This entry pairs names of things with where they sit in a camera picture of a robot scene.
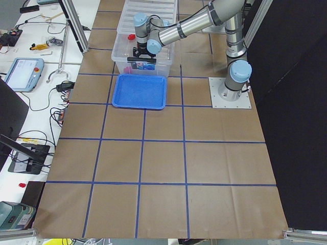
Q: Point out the aluminium frame post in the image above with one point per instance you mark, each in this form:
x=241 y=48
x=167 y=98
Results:
x=72 y=18

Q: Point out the red block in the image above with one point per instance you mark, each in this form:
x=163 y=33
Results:
x=131 y=37

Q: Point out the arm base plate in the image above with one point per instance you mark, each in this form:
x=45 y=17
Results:
x=223 y=98

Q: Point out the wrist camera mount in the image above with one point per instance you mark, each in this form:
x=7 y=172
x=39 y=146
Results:
x=136 y=52

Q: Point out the teach pendant tablet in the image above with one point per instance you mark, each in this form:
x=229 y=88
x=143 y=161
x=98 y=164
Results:
x=24 y=74

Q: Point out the blue plastic tray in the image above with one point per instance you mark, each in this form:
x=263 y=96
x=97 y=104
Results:
x=140 y=92

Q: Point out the robot arm with cable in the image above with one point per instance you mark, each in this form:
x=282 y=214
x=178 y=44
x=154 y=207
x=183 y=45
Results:
x=158 y=33

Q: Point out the clear plastic storage box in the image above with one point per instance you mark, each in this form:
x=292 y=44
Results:
x=123 y=48

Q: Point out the red block box corner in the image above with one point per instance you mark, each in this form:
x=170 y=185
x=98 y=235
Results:
x=127 y=70

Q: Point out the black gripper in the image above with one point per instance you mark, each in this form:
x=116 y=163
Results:
x=141 y=46

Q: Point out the black box latch handle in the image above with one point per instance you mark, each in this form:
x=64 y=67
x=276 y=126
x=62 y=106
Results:
x=139 y=59

